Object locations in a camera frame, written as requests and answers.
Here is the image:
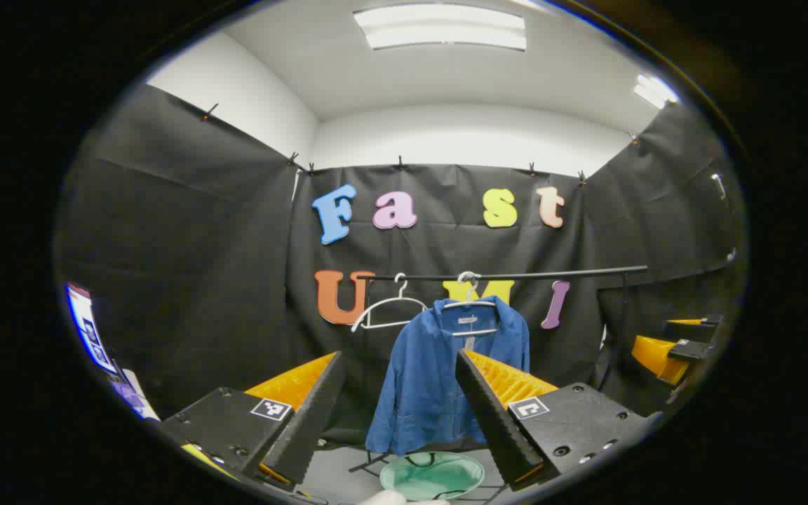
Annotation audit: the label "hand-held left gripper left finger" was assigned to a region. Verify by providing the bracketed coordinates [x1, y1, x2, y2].
[159, 351, 346, 486]

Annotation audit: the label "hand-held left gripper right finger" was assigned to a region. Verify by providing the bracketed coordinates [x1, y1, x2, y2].
[454, 349, 661, 492]

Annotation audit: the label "blue corduroy shirt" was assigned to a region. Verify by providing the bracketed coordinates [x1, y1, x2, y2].
[365, 296, 531, 457]

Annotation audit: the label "green laundry hamper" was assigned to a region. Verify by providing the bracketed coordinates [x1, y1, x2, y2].
[379, 451, 486, 501]

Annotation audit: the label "white clothes hanger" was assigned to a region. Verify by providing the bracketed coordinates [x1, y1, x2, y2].
[351, 274, 429, 332]
[443, 271, 500, 337]

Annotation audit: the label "black clothes rack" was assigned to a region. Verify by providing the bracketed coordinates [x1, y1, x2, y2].
[348, 265, 650, 502]

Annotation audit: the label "white rounded object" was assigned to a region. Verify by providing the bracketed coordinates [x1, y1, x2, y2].
[358, 490, 450, 505]

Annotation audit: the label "printed paper sheets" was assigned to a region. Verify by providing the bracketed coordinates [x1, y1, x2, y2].
[113, 368, 161, 422]

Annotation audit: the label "small ceiling light panel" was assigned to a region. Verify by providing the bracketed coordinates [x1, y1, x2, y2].
[633, 74, 678, 109]

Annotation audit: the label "computer monitor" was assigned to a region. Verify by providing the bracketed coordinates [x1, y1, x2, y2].
[66, 283, 119, 374]

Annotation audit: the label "large ceiling light panel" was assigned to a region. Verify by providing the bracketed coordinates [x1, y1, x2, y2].
[353, 4, 527, 51]

